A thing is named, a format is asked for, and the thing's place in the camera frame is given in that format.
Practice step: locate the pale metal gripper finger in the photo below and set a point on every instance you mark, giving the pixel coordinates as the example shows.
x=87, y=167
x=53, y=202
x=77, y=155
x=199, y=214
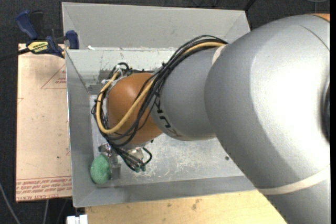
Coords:
x=115, y=171
x=104, y=150

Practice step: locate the green sponge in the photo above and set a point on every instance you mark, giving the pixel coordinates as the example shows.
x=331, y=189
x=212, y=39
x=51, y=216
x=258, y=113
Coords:
x=99, y=169

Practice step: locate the grey metal bin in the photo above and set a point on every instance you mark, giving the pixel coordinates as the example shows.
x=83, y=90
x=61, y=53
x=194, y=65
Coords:
x=183, y=162

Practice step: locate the brown cardboard board, red print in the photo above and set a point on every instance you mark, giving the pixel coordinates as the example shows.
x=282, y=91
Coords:
x=42, y=118

